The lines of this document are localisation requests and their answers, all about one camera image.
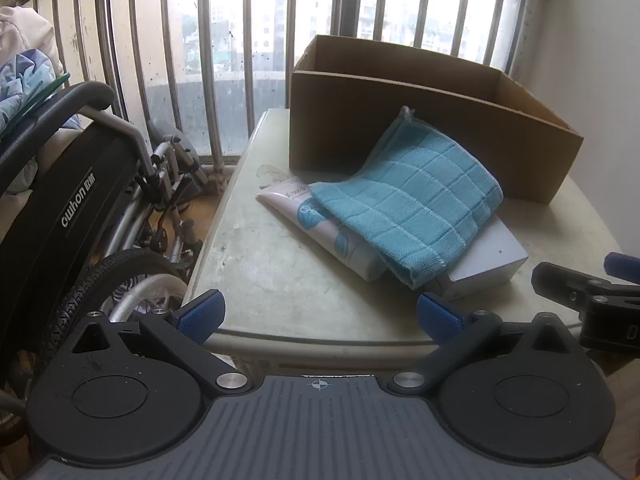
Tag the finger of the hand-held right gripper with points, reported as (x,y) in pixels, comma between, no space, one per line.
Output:
(555,280)
(622,264)

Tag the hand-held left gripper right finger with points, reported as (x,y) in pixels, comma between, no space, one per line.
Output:
(440,317)

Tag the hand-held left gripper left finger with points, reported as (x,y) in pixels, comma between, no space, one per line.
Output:
(202,317)

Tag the small white box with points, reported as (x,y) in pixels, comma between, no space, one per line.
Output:
(495,260)

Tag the blue checked cloth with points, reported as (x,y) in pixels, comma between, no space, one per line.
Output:
(415,195)

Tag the white tube with blue print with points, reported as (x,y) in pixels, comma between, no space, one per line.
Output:
(320,230)

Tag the brown cardboard box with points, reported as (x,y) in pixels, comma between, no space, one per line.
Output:
(350,125)

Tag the black wheelchair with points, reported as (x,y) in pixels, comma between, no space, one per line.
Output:
(75,200)

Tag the metal window grille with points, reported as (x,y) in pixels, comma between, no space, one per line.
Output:
(207,60)

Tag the green hanger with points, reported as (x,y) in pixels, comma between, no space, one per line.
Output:
(47,91)

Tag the light blue garment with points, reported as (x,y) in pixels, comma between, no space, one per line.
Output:
(25,80)

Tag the pale pink padded jacket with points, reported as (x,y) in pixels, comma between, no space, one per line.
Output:
(25,30)

